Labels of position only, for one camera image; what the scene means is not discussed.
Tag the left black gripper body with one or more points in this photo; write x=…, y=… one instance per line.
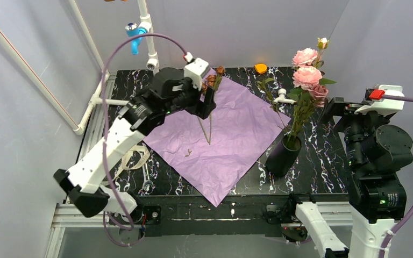
x=199, y=95

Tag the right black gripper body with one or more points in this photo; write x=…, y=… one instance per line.
x=340, y=109

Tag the dusty pink rose stem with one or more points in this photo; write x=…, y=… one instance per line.
x=319, y=94

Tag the pink bouquet wrapping paper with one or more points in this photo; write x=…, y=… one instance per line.
x=241, y=128

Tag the light pink rose stem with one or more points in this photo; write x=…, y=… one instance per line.
x=306, y=65

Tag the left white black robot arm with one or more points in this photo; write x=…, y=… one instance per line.
x=171, y=90

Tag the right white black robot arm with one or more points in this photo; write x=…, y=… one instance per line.
x=376, y=150

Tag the black cylindrical vase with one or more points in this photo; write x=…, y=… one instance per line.
x=283, y=156

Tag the yellow tape measure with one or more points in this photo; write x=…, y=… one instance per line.
x=260, y=68

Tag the white plastic faucet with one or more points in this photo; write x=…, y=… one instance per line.
x=282, y=98

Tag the silver combination wrench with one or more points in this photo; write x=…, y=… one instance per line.
x=147, y=185

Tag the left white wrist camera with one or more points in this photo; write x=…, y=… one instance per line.
x=196, y=69

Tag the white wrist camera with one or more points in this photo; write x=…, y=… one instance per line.
x=383, y=98
x=196, y=69

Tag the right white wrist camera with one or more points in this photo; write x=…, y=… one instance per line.
x=383, y=98

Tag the aluminium frame rail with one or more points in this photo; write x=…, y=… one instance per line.
x=173, y=217

